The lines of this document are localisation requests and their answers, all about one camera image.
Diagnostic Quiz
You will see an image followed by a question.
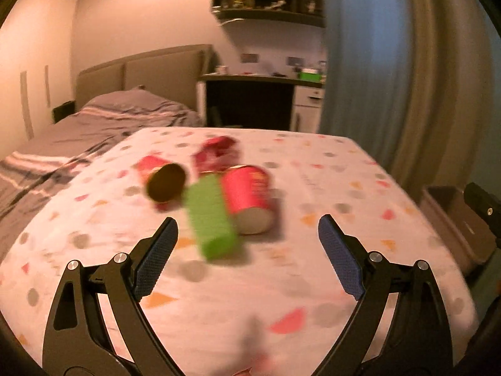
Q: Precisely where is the red foil wrapper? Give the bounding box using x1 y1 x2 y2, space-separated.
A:
191 136 241 174

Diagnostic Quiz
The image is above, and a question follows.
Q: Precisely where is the white wardrobe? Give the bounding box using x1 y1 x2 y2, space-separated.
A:
0 0 79 157

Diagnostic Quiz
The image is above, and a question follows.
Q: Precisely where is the blue curtain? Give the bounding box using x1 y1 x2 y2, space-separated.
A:
317 0 416 157

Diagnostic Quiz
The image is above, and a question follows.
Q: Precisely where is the red paper cup white inside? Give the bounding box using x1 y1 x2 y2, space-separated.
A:
221 164 275 236

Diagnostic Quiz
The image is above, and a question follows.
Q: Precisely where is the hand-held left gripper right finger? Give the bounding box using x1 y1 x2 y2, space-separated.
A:
311 214 457 376

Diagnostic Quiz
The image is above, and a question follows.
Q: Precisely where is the padded bed headboard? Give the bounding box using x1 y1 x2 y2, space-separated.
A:
75 44 215 112

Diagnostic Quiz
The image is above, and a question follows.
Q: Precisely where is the beige curtain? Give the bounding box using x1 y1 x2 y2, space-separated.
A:
376 0 501 192

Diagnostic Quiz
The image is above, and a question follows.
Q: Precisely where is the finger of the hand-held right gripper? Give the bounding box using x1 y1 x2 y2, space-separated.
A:
464 182 501 243

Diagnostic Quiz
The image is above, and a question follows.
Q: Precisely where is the dark nightstand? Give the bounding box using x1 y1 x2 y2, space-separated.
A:
52 101 76 123

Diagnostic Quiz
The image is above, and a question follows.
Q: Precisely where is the grey striped blanket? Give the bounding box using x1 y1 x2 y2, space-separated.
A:
0 88 204 236

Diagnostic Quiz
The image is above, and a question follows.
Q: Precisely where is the red paper cup gold inside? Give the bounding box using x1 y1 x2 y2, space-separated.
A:
135 155 188 210

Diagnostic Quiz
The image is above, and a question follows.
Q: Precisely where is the dark top desk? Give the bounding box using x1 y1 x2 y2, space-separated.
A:
196 72 325 134

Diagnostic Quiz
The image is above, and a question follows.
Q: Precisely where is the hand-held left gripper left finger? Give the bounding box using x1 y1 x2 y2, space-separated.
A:
42 217 184 376

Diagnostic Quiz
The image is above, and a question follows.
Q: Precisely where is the patterned white tablecloth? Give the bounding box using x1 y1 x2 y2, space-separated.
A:
0 126 480 376

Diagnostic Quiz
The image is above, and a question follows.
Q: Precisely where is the dark chair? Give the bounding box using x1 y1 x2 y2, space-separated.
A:
209 106 243 128

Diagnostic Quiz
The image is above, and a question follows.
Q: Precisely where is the brown waste bin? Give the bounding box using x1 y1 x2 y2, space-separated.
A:
421 185 499 275

